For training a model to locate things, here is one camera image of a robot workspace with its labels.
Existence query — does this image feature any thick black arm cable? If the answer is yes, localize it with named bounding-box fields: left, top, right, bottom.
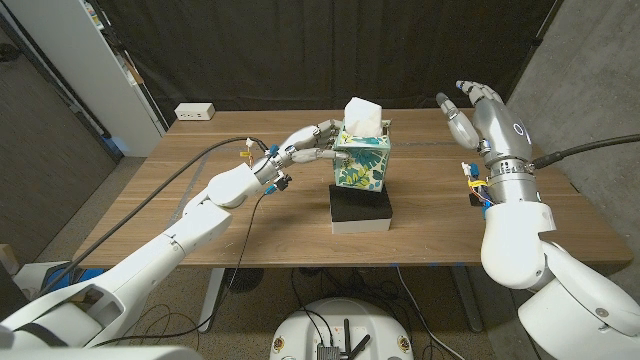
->
left=529, top=132, right=640, bottom=171
left=37, top=136, right=271, bottom=299

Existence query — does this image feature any blue and white floor device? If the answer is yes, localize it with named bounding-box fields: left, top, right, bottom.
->
left=14, top=262, right=107, bottom=297

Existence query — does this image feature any black radio unit with antennas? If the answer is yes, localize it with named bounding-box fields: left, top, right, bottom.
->
left=316, top=318, right=372, bottom=360

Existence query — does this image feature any black round floor stand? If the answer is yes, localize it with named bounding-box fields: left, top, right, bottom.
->
left=222, top=268, right=265, bottom=294

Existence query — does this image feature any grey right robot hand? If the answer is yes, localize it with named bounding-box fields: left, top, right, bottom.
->
left=435, top=79, right=539, bottom=177

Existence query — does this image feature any white power outlet box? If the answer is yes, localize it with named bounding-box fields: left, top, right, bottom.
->
left=173, top=102, right=217, bottom=122

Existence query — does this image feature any black curtain backdrop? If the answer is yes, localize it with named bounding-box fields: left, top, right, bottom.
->
left=94, top=0, right=564, bottom=126

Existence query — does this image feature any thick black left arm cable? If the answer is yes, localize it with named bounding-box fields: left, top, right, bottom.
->
left=37, top=136, right=271, bottom=299

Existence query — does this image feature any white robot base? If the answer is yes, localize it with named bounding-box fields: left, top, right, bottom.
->
left=268, top=297, right=415, bottom=360

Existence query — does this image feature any grey table leg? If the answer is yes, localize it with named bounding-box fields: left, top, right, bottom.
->
left=449, top=265, right=485, bottom=334

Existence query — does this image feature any white cabinet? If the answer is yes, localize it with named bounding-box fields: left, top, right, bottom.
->
left=2, top=0, right=169, bottom=159

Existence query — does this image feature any black backdrop pole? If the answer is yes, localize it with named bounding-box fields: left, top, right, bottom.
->
left=502, top=0, right=566, bottom=109

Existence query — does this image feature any black box with white base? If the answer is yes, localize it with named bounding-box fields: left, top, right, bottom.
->
left=328, top=183, right=394, bottom=235

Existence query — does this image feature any left wrist white wire connector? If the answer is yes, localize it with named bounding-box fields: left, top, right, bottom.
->
left=238, top=138, right=257, bottom=169

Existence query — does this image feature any white tissue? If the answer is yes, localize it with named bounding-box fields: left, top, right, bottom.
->
left=343, top=96, right=384, bottom=139

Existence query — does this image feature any black floor cable tangle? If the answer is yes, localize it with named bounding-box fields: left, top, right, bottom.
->
left=289, top=267, right=416, bottom=346

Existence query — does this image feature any teal floral tissue box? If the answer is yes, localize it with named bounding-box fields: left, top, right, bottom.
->
left=333, top=118, right=392, bottom=193

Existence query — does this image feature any cardboard box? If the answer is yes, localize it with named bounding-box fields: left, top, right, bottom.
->
left=0, top=243, right=20, bottom=274

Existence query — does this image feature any right wrist yellow wire bundle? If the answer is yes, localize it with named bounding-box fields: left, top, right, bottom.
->
left=460, top=160, right=494, bottom=206

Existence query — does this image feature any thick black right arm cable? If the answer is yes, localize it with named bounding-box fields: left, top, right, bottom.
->
left=529, top=132, right=640, bottom=171

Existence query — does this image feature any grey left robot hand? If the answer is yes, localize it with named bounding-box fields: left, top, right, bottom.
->
left=252, top=118, right=351, bottom=187

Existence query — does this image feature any white table leg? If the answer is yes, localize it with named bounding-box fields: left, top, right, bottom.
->
left=197, top=267, right=226, bottom=334

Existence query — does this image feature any white floor cable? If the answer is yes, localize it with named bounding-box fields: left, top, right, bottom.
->
left=395, top=265, right=469, bottom=360

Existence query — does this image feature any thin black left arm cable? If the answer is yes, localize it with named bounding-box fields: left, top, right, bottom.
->
left=92, top=193, right=266, bottom=349

